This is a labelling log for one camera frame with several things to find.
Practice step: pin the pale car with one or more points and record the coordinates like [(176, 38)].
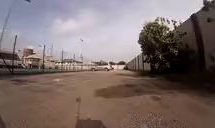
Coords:
[(101, 68)]

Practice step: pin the distant trees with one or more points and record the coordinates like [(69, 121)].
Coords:
[(121, 62)]

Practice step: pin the pale fence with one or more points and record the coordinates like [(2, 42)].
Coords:
[(71, 67)]

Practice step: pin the bushy green tree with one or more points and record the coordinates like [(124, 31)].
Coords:
[(158, 43)]

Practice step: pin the brown dirt road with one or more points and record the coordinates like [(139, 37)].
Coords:
[(61, 96)]

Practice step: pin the row of poles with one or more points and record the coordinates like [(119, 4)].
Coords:
[(43, 56)]

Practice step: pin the group of buildings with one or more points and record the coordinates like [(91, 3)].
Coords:
[(31, 60)]

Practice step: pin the pale wall with dark pillars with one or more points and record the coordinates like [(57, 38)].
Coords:
[(208, 36)]

